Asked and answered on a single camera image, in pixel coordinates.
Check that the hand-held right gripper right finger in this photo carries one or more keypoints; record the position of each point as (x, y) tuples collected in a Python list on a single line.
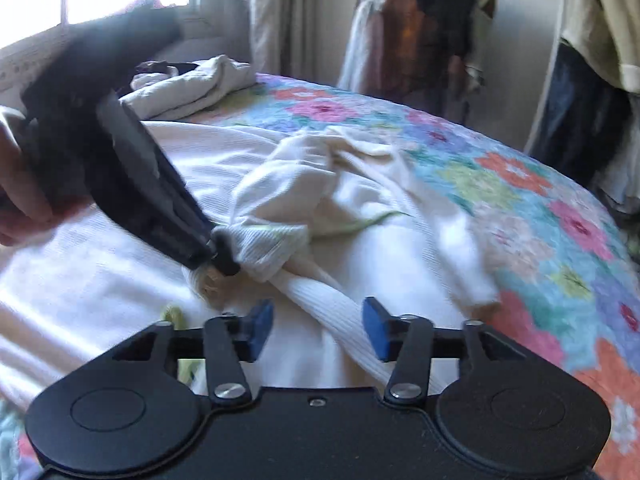
[(375, 327)]

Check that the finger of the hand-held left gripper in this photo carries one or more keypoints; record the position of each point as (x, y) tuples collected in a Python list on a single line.
[(205, 240)]

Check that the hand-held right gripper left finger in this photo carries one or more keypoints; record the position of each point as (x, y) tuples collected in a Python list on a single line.
[(260, 330)]

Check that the white waffle shirt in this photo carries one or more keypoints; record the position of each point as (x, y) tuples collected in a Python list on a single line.
[(125, 285)]

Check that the row of hanging clothes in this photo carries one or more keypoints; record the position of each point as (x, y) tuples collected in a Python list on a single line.
[(590, 110)]

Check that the person's left hand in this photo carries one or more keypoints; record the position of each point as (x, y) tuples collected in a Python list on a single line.
[(20, 180)]

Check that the white quilted jacket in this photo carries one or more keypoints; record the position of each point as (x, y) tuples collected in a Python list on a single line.
[(200, 85)]

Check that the floral quilt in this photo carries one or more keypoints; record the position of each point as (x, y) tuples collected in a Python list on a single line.
[(525, 220)]

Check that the beige curtain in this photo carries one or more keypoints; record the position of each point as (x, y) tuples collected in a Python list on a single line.
[(280, 10)]

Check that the white hanging garment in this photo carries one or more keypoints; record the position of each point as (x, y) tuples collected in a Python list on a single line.
[(360, 50)]

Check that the brown hanging garment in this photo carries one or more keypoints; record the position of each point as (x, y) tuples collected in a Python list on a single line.
[(415, 40)]

